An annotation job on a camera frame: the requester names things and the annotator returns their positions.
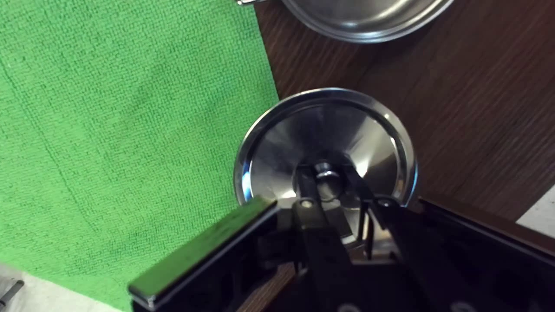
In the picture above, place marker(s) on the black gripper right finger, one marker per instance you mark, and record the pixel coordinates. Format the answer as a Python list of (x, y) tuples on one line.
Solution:
[(452, 261)]

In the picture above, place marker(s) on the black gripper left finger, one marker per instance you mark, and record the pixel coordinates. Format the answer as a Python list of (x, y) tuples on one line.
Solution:
[(232, 266)]

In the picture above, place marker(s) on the round metal dish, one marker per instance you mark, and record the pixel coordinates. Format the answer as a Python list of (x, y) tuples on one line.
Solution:
[(323, 131)]

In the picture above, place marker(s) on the small silver steel pot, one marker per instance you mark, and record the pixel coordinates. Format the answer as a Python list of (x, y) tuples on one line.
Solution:
[(370, 14)]

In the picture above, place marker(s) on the green microfiber cloth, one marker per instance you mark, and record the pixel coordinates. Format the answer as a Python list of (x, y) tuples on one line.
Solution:
[(127, 139)]

